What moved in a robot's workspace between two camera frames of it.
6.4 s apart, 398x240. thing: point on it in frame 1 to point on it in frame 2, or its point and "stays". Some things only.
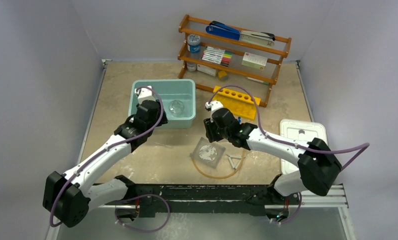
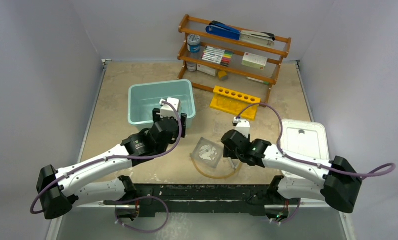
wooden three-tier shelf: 223,56 stays
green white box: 254,61 stays
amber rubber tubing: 218,177 stays
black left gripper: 159,112 to 157,115
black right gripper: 211,131 to 234,159
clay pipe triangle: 233,157 stays
